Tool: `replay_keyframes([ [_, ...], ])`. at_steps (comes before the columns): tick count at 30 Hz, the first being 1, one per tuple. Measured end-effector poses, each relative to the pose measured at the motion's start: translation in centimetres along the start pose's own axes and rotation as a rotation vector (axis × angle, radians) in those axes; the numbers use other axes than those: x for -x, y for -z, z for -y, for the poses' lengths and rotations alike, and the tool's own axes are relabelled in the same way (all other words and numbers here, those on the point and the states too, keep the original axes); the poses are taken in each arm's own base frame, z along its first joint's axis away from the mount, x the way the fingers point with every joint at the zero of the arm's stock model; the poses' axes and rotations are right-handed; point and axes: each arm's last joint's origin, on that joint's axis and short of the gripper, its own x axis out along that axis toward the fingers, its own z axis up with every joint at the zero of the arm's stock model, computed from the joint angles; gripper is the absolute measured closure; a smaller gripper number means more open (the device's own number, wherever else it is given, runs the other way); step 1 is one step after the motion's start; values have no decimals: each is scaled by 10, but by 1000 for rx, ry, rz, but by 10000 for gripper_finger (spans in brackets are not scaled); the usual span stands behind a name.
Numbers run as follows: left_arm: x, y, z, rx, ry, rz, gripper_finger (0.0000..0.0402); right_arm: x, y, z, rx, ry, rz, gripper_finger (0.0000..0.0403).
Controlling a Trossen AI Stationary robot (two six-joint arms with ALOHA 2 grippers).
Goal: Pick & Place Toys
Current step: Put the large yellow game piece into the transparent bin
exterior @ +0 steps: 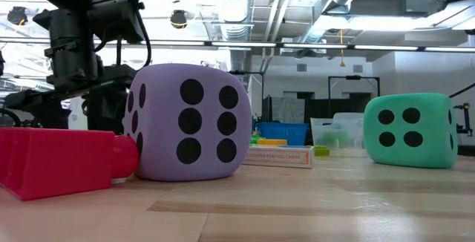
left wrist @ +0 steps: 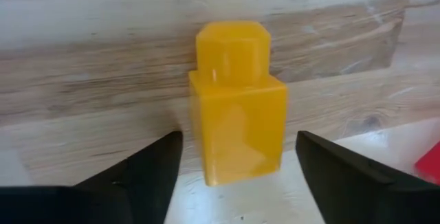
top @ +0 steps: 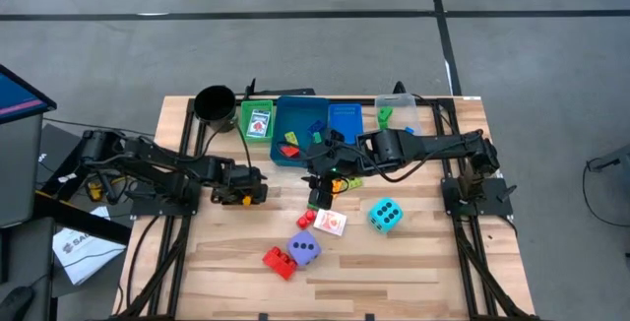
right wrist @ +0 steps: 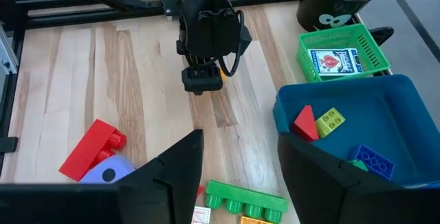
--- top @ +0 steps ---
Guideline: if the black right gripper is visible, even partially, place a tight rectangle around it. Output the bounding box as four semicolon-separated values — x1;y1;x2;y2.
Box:
300;153;348;210

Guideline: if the small red toy block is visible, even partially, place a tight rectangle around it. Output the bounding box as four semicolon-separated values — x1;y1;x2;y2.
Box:
295;209;318;229

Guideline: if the orange white playing card box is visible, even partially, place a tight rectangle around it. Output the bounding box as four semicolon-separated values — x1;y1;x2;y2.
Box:
312;208;348;237

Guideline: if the purple foam die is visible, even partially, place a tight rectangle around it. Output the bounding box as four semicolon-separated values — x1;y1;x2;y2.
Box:
286;230;323;267

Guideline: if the large red toy block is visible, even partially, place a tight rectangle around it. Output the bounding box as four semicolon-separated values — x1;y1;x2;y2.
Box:
261;245;298;282

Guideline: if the teal foam die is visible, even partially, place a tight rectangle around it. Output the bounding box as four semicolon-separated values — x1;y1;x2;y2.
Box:
367;197;405;235

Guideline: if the bright green toy block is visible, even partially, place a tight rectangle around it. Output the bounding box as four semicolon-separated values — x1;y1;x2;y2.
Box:
377;105;395;131

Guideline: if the large teal plastic bin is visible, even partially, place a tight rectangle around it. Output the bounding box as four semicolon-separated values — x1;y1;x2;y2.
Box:
269;96;331;168

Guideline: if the blue plastic basket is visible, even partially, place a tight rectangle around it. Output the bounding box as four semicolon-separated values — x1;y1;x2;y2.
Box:
328;102;365;146

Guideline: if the green plastic basket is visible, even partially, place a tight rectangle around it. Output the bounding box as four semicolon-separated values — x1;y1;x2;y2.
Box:
239;98;275;144

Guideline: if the black round bucket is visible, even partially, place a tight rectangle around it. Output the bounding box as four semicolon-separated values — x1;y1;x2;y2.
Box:
193;84;238;134

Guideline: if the clear plastic container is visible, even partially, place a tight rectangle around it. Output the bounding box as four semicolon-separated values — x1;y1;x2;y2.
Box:
374;93;423;138

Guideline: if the yellow black tool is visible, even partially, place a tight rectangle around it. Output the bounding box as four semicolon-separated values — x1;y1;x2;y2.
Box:
86;181;107;203

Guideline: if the black diagonal beam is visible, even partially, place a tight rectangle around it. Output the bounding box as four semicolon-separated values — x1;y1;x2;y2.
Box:
32;190;133;246

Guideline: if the white printed paper sheet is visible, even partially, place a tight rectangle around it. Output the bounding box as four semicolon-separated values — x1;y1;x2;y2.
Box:
51;206;128;287

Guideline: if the black controller box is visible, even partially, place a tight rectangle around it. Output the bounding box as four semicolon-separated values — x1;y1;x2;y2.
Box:
37;122;89;187

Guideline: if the grey cabinet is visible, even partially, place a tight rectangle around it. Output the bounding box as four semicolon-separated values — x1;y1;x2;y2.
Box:
0;113;45;228

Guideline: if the dark grey desk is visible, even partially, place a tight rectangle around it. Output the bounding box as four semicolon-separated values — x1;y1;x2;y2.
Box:
0;215;58;321

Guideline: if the computer monitor blue screen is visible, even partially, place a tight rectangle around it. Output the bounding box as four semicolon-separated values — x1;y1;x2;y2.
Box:
0;63;58;125

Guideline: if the black computer mouse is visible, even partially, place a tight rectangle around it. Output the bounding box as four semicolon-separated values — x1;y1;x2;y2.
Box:
0;285;35;321

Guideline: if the dark stand leg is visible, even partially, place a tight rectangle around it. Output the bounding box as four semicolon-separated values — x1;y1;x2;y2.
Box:
587;144;630;174

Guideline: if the black floor cable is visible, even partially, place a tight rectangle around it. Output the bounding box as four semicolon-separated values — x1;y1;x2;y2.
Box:
582;157;630;228

